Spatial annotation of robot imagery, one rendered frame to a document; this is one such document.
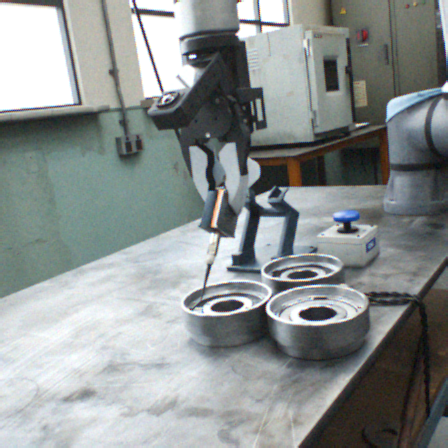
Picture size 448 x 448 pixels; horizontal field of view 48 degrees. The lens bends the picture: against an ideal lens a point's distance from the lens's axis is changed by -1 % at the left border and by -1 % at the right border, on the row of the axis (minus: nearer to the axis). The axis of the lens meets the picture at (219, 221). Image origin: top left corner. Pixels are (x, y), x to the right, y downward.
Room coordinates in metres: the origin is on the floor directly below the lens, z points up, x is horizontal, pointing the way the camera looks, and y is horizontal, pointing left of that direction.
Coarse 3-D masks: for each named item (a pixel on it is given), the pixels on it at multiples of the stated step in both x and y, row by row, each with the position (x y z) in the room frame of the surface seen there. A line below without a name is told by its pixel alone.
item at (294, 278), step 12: (276, 264) 0.66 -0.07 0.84; (288, 264) 0.67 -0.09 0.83; (300, 264) 0.66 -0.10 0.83; (324, 264) 0.65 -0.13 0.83; (336, 264) 0.63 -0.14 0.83; (264, 276) 0.61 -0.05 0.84; (288, 276) 0.63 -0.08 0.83; (300, 276) 0.64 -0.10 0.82; (312, 276) 0.63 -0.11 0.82; (324, 276) 0.57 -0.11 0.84; (336, 276) 0.58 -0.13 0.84; (276, 288) 0.59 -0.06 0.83; (288, 288) 0.57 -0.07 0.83
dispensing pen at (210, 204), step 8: (224, 176) 0.64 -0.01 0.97; (224, 184) 0.64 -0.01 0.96; (208, 192) 0.62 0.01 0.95; (216, 192) 0.62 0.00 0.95; (208, 200) 0.62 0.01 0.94; (216, 200) 0.61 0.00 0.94; (208, 208) 0.61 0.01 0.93; (208, 216) 0.60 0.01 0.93; (200, 224) 0.60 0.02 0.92; (208, 224) 0.60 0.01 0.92; (208, 232) 0.62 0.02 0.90; (216, 232) 0.60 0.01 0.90; (216, 240) 0.60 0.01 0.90; (208, 248) 0.60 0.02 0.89; (216, 248) 0.60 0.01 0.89; (208, 256) 0.59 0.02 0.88; (216, 256) 0.60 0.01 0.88; (208, 264) 0.59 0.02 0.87; (208, 272) 0.58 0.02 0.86
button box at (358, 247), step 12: (336, 228) 0.77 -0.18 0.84; (360, 228) 0.75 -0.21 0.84; (372, 228) 0.74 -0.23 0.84; (324, 240) 0.73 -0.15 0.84; (336, 240) 0.72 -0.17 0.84; (348, 240) 0.71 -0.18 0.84; (360, 240) 0.70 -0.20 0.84; (372, 240) 0.73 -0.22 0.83; (324, 252) 0.73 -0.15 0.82; (336, 252) 0.72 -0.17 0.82; (348, 252) 0.71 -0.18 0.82; (360, 252) 0.70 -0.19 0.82; (372, 252) 0.73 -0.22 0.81; (348, 264) 0.71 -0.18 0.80; (360, 264) 0.70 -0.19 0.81
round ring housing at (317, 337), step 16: (304, 288) 0.54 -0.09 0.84; (320, 288) 0.54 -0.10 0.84; (336, 288) 0.53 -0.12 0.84; (272, 304) 0.52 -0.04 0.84; (288, 304) 0.53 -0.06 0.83; (320, 304) 0.52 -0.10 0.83; (336, 304) 0.51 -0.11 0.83; (352, 304) 0.51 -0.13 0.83; (368, 304) 0.47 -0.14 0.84; (272, 320) 0.48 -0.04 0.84; (304, 320) 0.48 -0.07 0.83; (320, 320) 0.51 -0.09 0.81; (336, 320) 0.47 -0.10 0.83; (352, 320) 0.45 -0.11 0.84; (368, 320) 0.47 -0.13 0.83; (272, 336) 0.48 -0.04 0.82; (288, 336) 0.46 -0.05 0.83; (304, 336) 0.45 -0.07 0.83; (320, 336) 0.44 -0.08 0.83; (336, 336) 0.44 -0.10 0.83; (352, 336) 0.45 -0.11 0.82; (288, 352) 0.47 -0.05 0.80; (304, 352) 0.46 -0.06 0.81; (320, 352) 0.45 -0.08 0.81; (336, 352) 0.45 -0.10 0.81; (352, 352) 0.46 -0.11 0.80
